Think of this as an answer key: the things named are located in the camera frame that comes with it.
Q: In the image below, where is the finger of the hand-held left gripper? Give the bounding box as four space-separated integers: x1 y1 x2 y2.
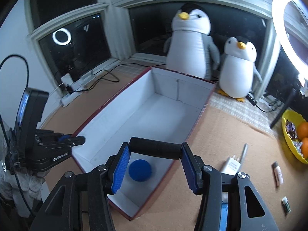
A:
35 129 71 142
36 136 86 154

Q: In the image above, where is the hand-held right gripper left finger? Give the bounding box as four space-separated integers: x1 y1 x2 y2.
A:
29 142 130 231

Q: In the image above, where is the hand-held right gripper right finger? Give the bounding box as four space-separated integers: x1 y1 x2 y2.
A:
181 142 280 231

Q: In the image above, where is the white power adapter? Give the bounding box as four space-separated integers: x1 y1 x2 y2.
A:
220 156 241 177

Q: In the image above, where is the black foam cylinder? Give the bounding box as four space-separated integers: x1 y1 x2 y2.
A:
129 137 182 160

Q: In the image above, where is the red cardboard box white inside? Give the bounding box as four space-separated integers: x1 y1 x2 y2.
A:
71 66 217 222

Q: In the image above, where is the small lip balm tube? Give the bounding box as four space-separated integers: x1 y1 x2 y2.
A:
272 162 284 187

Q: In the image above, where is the white tube with green label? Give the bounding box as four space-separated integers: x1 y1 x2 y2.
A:
281 197 291 214

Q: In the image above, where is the blue round lid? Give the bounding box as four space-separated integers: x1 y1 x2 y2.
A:
129 159 152 182

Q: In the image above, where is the white power strip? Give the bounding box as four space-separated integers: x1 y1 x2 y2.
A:
61 77 89 107

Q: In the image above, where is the metal spoon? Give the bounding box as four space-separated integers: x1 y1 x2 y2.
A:
237 144 248 172

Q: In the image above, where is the beige checked cloth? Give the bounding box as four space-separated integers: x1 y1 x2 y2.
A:
207 89 277 137

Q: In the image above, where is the black power strip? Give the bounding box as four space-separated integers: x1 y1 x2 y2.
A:
245 94 258 106

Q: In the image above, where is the yellow plastic bowl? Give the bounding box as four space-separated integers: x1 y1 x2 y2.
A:
281 109 308 165

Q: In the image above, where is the small penguin plush toy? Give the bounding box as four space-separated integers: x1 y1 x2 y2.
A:
218 37 263 102

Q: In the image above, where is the brown wrapped candy bar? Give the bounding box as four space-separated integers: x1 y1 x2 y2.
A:
285 121 299 140

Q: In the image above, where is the pile of wrapped candies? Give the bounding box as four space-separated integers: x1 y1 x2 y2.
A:
292 139 304 152

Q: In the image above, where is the black tripod stand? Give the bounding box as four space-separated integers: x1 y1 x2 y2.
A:
269 87 297 129

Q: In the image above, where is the large penguin plush toy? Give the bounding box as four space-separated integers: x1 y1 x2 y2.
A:
164 3 220 80

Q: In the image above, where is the white wall charger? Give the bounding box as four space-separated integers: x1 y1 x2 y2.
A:
61 74 74 86

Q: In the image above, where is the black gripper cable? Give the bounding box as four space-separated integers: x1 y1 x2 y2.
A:
0 54 36 218

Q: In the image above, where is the black power cable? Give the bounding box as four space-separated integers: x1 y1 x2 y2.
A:
72 64 166 92

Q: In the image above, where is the white window frame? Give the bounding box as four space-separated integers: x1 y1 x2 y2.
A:
24 0 282 101

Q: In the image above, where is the white ring light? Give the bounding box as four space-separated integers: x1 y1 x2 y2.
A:
272 0 308 82

